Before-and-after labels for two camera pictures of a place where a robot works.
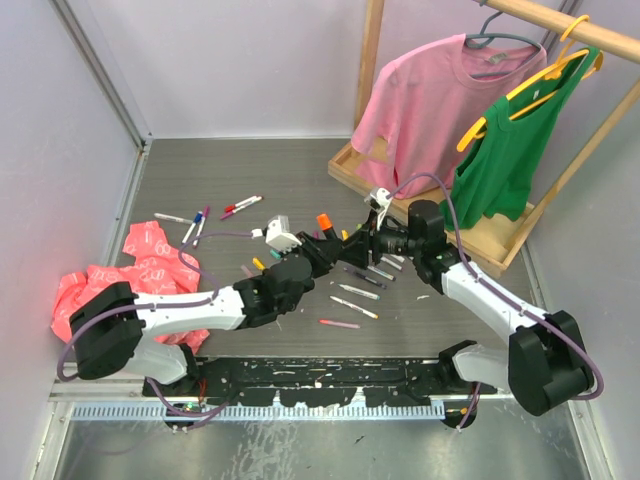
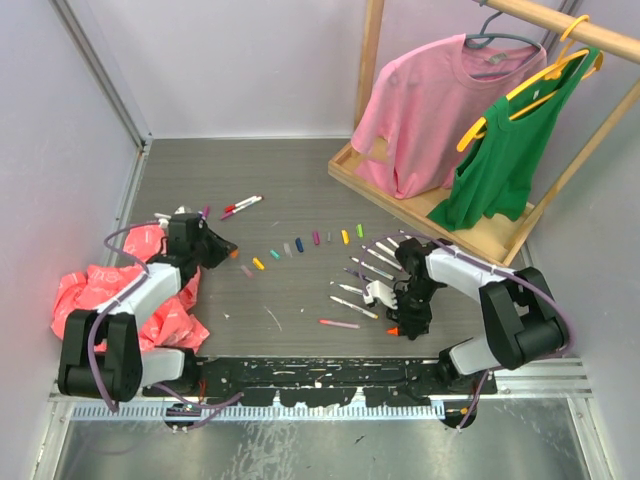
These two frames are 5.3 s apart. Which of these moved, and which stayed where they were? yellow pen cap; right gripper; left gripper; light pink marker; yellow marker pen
Moved: left gripper; right gripper
Stayed: yellow pen cap; yellow marker pen; light pink marker
